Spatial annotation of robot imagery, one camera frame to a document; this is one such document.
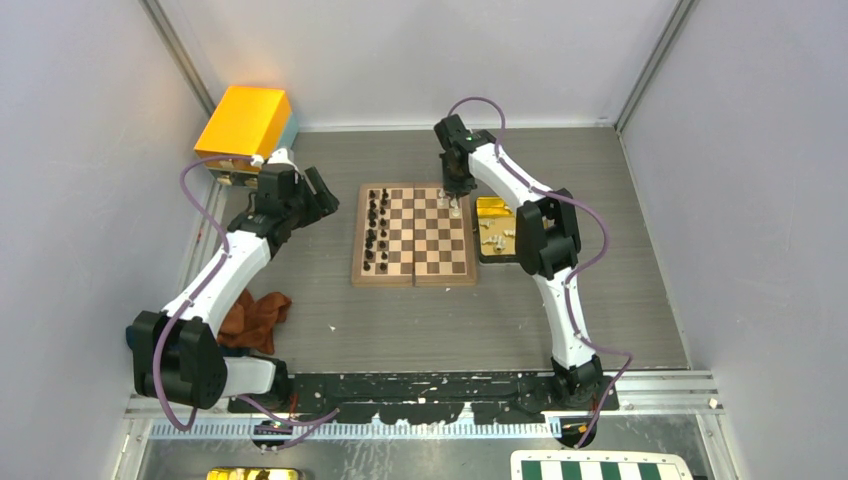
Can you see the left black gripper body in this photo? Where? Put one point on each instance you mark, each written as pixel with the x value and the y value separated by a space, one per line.
pixel 305 208

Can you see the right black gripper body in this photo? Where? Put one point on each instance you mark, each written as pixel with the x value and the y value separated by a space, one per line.
pixel 455 183

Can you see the wooden chess board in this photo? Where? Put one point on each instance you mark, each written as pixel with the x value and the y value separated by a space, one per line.
pixel 403 239

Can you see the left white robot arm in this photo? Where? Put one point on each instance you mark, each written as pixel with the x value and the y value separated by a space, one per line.
pixel 176 357

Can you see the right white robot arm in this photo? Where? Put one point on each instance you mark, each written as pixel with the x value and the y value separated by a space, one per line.
pixel 547 243

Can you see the green white checkered board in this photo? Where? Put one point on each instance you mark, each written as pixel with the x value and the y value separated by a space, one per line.
pixel 596 464

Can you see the yellow teal drawer box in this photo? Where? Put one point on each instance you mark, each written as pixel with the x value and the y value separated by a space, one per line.
pixel 249 126

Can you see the gold tin tray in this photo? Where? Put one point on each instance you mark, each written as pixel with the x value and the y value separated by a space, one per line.
pixel 495 231

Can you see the orange cloth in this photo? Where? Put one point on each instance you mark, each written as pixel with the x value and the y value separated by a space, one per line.
pixel 250 322

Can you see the dark blue cloth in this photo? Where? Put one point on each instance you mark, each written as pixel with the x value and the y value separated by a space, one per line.
pixel 130 337

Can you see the gold tin front edge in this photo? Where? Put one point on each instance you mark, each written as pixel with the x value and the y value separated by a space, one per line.
pixel 254 473

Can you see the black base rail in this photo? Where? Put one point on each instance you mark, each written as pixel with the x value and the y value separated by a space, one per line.
pixel 426 398

